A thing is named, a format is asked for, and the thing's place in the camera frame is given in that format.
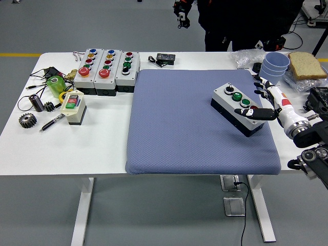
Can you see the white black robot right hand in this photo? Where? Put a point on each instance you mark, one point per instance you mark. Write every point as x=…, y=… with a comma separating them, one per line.
x=287, y=107

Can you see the person's right hand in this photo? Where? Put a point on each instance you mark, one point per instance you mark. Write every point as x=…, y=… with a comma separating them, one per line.
x=182, y=15

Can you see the person's left hand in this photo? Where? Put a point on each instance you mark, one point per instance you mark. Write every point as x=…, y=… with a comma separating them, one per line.
x=274, y=44

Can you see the grey four-control button box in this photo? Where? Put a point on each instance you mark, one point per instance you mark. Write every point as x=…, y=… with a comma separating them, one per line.
x=225, y=106

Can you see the grey five-button control box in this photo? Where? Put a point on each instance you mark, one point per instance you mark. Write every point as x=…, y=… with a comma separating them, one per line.
x=82, y=81
x=102, y=82

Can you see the clear plastic bag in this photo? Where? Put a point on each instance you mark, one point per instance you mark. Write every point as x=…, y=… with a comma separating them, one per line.
x=305, y=85

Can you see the small black block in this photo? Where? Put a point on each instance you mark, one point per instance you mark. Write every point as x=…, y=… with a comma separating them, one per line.
x=257, y=68

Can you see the black machine part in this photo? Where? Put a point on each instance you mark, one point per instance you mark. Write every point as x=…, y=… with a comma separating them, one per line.
x=319, y=101

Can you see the clear bubble wrap bag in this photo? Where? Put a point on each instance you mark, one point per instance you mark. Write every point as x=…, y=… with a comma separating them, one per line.
x=243, y=57

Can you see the slice of bread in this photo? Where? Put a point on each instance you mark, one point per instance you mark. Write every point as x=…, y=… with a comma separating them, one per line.
x=306, y=65

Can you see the person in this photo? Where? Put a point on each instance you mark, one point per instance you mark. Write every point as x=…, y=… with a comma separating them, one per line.
x=243, y=20

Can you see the black digital meter module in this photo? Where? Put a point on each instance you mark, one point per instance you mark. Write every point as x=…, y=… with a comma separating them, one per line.
x=166, y=57

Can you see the grey box with black knob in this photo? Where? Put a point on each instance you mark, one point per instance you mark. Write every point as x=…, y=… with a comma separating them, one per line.
x=125, y=80

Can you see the silver floor socket box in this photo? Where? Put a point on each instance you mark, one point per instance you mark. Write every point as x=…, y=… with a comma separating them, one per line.
x=233, y=206
x=228, y=183

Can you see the blue-grey quilted mat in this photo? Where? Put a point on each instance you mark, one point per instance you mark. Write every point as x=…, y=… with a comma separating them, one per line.
x=179, y=115

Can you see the white table leg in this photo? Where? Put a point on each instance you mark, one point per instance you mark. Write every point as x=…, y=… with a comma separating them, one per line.
x=264, y=212
x=82, y=212

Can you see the brass fitting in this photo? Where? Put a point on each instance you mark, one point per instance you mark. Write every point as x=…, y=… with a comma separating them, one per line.
x=71, y=74

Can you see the black circuit module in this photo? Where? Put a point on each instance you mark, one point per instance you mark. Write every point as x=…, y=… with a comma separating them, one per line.
x=51, y=70

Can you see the green plastic cylinder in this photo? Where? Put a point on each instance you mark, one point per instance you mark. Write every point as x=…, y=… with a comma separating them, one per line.
x=57, y=87

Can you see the yellow tape roll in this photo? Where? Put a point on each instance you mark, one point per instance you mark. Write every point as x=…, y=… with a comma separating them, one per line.
x=61, y=97

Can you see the small black gear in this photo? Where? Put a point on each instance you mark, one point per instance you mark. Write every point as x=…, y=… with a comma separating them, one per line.
x=49, y=106

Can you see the black cylindrical capacitor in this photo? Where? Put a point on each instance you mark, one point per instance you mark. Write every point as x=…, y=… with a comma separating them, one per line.
x=36, y=102

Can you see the black pen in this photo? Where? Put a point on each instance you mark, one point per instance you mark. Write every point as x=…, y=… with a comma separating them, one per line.
x=51, y=123

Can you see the large grey metal gear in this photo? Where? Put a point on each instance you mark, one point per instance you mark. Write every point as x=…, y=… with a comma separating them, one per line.
x=27, y=121

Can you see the metal frame equipment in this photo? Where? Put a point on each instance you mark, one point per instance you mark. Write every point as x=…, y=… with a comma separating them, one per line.
x=317, y=10

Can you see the cream red-green switch box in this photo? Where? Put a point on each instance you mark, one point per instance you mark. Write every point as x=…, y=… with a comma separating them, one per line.
x=74, y=115

